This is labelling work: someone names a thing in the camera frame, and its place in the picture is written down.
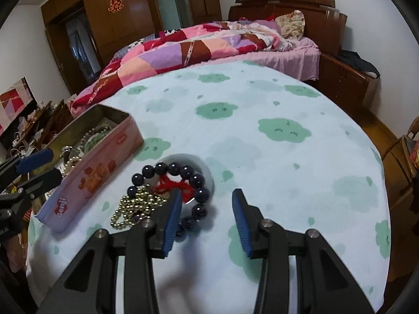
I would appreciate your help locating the wooden television cabinet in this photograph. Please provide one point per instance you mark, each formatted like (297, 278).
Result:
(59, 117)

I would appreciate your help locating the pink tin box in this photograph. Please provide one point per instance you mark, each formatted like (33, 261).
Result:
(98, 170)

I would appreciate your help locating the brown wooden wardrobe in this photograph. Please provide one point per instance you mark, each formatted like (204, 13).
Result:
(131, 23)

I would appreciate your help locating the wooden nightstand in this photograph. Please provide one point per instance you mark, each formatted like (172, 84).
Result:
(347, 78)

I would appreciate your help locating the red paper door decoration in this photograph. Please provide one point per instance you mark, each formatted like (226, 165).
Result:
(115, 5)

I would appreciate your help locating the wooden bed headboard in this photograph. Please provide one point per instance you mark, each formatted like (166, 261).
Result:
(324, 19)

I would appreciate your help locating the floral pillow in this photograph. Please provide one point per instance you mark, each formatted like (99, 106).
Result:
(291, 23)

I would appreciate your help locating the grey jade bangle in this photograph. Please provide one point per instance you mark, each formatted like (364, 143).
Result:
(206, 170)

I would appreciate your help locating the green jade bangle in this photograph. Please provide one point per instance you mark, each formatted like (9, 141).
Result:
(95, 137)

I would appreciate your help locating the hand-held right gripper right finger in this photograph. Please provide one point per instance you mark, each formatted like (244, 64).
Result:
(240, 222)

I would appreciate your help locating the dark clothes pile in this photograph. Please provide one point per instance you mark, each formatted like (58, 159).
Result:
(360, 62)

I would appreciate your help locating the patchwork quilt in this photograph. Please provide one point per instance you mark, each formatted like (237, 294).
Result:
(163, 55)

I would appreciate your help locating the flat screen television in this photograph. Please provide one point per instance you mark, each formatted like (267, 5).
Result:
(16, 104)

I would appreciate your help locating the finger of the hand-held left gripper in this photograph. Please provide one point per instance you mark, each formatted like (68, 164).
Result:
(45, 181)
(36, 160)

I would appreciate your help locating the colourful patterned cushion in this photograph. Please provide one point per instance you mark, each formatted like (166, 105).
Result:
(415, 153)

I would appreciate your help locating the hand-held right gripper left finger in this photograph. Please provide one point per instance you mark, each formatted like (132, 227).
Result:
(173, 222)

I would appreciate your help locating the wicker chair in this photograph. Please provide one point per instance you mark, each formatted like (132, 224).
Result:
(399, 157)

